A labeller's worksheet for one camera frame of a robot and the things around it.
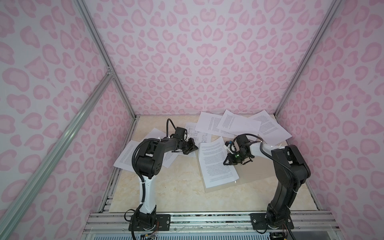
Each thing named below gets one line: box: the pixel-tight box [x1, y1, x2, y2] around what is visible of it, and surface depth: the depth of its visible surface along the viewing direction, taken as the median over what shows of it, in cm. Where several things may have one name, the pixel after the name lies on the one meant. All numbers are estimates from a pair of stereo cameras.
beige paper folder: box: [195, 144, 277, 193], surface depth 88 cm
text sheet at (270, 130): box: [248, 110, 293, 146], surface depth 112 cm
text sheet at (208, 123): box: [195, 111, 237, 139], surface depth 116 cm
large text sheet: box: [198, 136, 240, 189], surface depth 95 cm
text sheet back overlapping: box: [217, 109, 262, 135], surface depth 118 cm
